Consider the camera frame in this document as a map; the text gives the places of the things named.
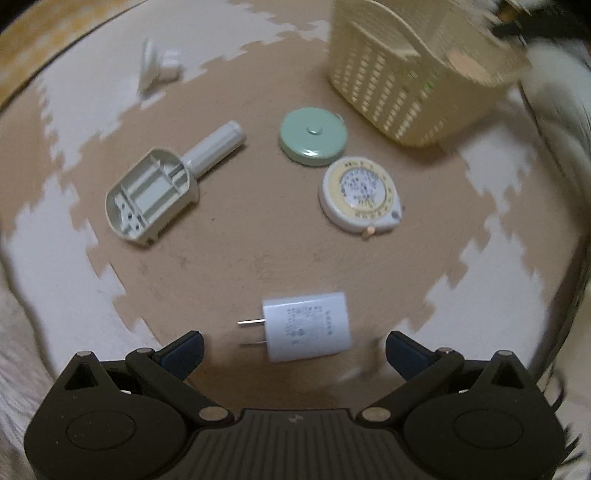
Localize white suction cup holder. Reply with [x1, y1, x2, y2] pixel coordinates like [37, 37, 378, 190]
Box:
[139, 38, 182, 97]

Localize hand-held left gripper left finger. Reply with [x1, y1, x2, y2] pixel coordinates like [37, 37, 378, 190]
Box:
[54, 330, 235, 423]

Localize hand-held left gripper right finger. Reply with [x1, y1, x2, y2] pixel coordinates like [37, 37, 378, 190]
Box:
[358, 330, 539, 423]

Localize green round tape measure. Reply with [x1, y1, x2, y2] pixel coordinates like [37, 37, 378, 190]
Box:
[278, 107, 349, 166]

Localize white charger plug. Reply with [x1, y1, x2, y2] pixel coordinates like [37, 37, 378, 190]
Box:
[238, 292, 352, 363]

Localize foam puzzle floor mat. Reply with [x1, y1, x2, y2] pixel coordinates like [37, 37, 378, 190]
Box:
[0, 0, 587, 416]

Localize white plastic handle housing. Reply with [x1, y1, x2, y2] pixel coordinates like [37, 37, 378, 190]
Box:
[105, 121, 247, 247]

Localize yellow gingham bed cover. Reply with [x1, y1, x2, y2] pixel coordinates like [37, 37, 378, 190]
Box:
[0, 0, 148, 109]

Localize cream plastic woven basket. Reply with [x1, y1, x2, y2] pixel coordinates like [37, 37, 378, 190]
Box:
[329, 0, 532, 147]

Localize white round tape measure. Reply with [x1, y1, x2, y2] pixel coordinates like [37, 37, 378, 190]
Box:
[318, 157, 406, 240]

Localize fluffy white pillow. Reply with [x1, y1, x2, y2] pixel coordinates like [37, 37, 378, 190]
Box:
[0, 263, 61, 480]

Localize large white cushion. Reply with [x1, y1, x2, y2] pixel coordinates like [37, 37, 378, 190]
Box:
[519, 37, 591, 153]

